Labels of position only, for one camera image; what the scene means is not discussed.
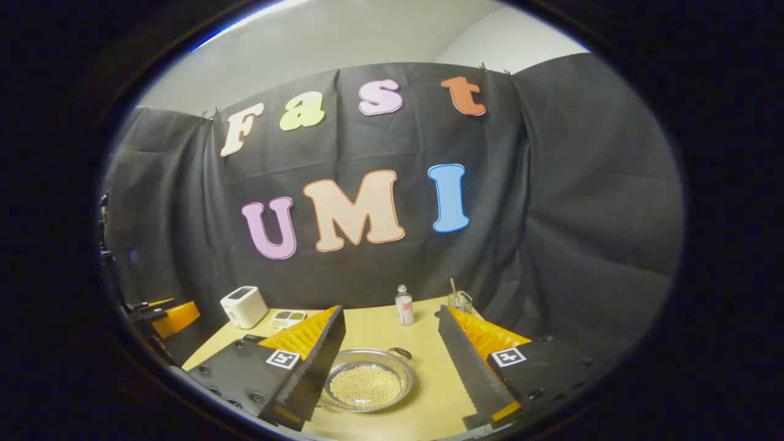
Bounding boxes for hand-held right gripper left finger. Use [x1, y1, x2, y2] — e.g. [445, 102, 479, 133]
[184, 305, 347, 432]

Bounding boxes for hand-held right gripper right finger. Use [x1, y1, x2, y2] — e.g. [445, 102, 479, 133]
[436, 305, 613, 432]

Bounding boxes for pile of yellow beans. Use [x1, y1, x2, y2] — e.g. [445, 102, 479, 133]
[328, 363, 403, 408]

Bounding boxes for stainless steel pot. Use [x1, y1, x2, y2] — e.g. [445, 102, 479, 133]
[317, 347, 416, 413]

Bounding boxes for white divided seed tray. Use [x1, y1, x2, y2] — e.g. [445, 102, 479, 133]
[270, 310, 307, 330]

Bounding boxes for white toaster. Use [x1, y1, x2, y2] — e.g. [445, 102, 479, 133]
[220, 285, 270, 330]

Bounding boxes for clear bottle pink label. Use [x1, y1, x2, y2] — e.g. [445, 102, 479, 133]
[395, 284, 414, 326]

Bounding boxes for black backdrop cloth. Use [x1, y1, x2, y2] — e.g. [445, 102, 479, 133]
[101, 53, 685, 368]

